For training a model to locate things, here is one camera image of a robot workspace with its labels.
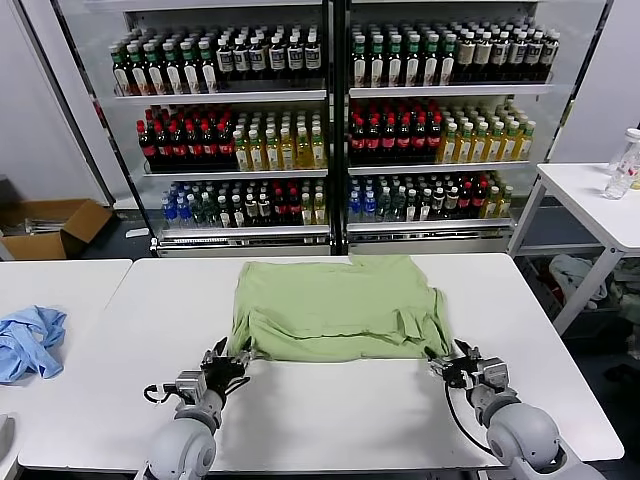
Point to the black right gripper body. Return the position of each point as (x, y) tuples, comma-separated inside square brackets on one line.
[(462, 372)]

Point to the small clear plastic bottle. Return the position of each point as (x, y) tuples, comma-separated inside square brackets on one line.
[(617, 187)]

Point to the grey device edge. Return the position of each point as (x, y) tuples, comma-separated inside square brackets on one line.
[(6, 435)]

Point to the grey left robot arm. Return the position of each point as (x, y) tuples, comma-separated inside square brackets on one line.
[(185, 445)]

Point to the clear green water bottle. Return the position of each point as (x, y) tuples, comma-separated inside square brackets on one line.
[(384, 207), (199, 215), (212, 215), (397, 207)]

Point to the small white flat object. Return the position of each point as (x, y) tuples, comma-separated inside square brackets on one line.
[(137, 232)]

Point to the white grey cloth pile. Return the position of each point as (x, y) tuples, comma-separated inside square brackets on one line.
[(570, 275)]

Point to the clear bottle white cap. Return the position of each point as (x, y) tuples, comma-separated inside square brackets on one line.
[(629, 150)]

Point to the grey metal parts bundle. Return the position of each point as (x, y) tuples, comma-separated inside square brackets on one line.
[(45, 225)]

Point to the open brown cardboard box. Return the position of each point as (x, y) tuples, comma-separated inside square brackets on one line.
[(30, 245)]

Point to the yellow tea bottle white cap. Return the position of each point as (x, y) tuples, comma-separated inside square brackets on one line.
[(495, 146), (479, 146), (306, 212), (464, 147), (492, 205), (256, 155), (510, 145), (287, 155), (318, 152), (448, 147), (303, 154), (505, 204), (526, 144), (319, 212), (241, 155), (272, 155)]

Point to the white cooler shelf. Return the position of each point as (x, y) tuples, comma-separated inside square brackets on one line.
[(440, 168), (240, 232), (235, 174), (450, 91), (430, 226), (220, 96)]

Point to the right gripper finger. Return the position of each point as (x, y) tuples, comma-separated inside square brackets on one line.
[(465, 351), (439, 367)]

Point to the beige label drink bottle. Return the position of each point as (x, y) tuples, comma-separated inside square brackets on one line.
[(467, 55), (483, 55)]

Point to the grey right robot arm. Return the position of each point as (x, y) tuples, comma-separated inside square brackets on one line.
[(520, 435)]

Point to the white side table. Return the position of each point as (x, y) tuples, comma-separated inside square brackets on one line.
[(590, 200)]

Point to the green cap tea bottle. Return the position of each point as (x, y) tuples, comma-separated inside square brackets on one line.
[(412, 67), (191, 75), (121, 75), (138, 75), (156, 75), (448, 67), (430, 67), (394, 67), (358, 67), (376, 67), (209, 75), (173, 75)]

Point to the dark drink bottle white cap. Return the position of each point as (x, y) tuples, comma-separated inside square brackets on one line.
[(251, 212), (425, 206), (411, 207), (225, 215), (438, 205), (238, 215), (265, 212), (452, 204)]

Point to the red cap cola bottle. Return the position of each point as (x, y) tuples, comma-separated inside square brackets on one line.
[(178, 150), (163, 150), (466, 202), (404, 142), (294, 210), (225, 150), (388, 142), (148, 150), (358, 142), (479, 200), (280, 210), (434, 142), (373, 142), (419, 142), (194, 150), (209, 150)]

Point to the light green polo shirt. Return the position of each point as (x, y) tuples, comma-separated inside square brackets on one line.
[(340, 300)]

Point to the teal grey cloth pile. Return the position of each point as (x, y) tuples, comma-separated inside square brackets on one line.
[(627, 295)]

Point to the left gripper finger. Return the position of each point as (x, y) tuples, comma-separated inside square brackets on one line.
[(217, 349), (245, 356)]

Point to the glass beverage display cooler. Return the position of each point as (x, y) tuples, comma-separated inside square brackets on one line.
[(430, 240), (240, 240)]

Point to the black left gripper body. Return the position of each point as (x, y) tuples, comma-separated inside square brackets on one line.
[(222, 375)]

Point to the crumpled light blue shirt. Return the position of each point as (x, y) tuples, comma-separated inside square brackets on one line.
[(30, 340)]

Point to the blue drink bottle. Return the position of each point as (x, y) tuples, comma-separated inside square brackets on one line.
[(369, 207), (354, 207), (184, 212), (170, 212)]

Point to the dark bottle blue white label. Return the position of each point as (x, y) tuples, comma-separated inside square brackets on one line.
[(257, 60), (517, 54), (295, 59), (312, 58), (550, 52), (500, 54), (533, 54), (224, 61), (276, 59), (241, 61)]

